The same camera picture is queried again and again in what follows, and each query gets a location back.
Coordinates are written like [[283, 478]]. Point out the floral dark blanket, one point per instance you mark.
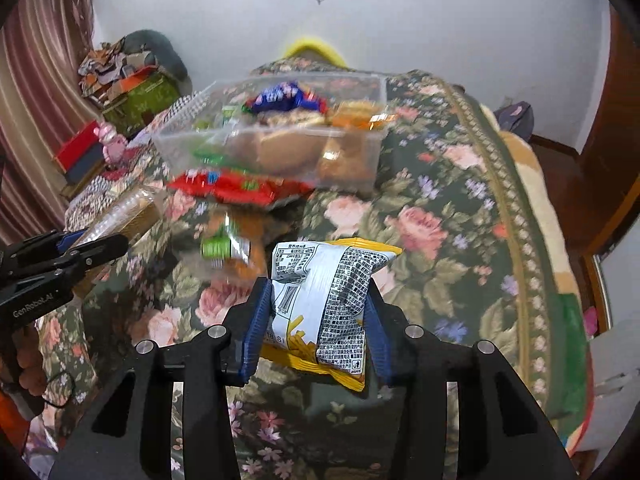
[[440, 200]]

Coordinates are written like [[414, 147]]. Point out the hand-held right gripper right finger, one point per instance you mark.
[[377, 340]]

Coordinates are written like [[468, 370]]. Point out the red box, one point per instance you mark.
[[75, 147]]

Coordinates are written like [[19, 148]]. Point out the yellow white snack packet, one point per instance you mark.
[[325, 300]]

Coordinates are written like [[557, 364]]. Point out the brown bread packet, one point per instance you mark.
[[280, 152]]

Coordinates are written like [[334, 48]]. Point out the clear orange crisps packet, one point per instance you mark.
[[347, 157]]

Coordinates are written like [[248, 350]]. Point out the green snack packet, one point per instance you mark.
[[227, 116]]

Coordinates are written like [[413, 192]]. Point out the person's left hand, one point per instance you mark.
[[30, 360]]

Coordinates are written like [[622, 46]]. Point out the striped brown curtain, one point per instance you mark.
[[35, 85]]

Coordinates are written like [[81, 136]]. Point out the pink rabbit toy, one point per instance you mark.
[[112, 142]]

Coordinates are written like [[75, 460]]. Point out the dark backpack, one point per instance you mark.
[[515, 120]]

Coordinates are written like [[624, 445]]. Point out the patchwork checkered blanket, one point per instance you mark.
[[130, 180]]

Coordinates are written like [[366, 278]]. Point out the orange box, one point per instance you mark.
[[140, 80]]

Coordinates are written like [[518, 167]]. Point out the dark grey box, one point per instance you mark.
[[87, 167]]

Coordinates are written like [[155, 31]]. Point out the white cardboard sheet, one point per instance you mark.
[[615, 375]]

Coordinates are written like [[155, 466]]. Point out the yellow foam tube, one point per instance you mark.
[[312, 47]]

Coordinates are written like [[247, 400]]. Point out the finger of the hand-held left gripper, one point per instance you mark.
[[70, 240], [107, 249]]

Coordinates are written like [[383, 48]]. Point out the blue red snack packet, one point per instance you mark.
[[280, 96]]

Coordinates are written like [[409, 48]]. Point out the clear plastic box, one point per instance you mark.
[[190, 130]]

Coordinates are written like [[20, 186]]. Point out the green cardboard box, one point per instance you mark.
[[142, 102]]

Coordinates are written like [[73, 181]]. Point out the wooden wardrobe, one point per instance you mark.
[[615, 135]]

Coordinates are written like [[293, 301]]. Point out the pile of patterned cloth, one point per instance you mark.
[[100, 70]]

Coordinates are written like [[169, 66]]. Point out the beige cake packet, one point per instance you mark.
[[295, 119]]

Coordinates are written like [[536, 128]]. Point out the grey pillow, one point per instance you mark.
[[160, 50]]

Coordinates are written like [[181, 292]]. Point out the orange snack packet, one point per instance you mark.
[[362, 116]]

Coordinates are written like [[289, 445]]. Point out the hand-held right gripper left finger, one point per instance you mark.
[[255, 330]]

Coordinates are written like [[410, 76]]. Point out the clear gold cracker sleeve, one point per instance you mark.
[[122, 215]]

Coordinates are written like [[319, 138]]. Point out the clear green-edged snack packet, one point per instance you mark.
[[222, 247]]

